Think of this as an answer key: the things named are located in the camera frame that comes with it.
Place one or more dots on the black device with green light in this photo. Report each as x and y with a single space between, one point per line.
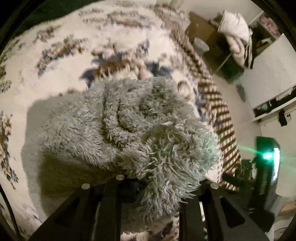
257 179

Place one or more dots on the grey round container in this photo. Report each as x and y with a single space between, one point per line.
200 46

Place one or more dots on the grey fluffy fleece pants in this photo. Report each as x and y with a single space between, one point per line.
143 128

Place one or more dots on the cream floral fleece blanket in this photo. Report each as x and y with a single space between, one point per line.
105 40

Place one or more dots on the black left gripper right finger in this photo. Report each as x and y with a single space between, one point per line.
213 215

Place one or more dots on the brown checkered bed cover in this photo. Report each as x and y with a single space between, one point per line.
216 110

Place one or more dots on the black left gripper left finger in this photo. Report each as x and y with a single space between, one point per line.
90 213

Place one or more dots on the brown wooden cabinet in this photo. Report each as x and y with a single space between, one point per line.
219 58

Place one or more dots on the pile of white bedding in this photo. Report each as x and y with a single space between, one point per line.
238 35

